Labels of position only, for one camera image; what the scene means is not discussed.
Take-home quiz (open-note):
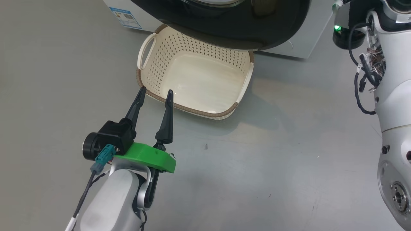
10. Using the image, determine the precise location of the white washing machine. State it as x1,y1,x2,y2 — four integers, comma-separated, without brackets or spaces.
103,0,334,59

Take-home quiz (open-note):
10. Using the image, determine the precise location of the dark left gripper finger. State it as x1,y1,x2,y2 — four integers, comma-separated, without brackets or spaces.
120,86,147,132
155,90,174,145

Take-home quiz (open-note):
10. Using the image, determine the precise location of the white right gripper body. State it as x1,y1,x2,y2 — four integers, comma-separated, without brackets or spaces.
333,0,350,27

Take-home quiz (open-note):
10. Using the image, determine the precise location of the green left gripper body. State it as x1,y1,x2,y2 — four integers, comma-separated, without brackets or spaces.
115,142,176,174

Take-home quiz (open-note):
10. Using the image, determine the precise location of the black round glass washer door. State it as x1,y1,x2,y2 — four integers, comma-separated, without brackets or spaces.
131,0,312,52

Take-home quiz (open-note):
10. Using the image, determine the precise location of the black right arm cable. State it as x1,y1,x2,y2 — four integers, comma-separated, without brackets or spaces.
348,22,384,115

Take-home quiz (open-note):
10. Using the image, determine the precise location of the cream perforated laundry basket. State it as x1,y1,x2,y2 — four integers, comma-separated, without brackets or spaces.
136,24,255,121

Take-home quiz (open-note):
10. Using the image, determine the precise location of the left camera cable teal plug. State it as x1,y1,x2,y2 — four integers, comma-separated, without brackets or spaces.
64,144,116,231

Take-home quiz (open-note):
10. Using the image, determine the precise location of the blue energy label sticker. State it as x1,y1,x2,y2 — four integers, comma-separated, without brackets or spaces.
109,7,142,30

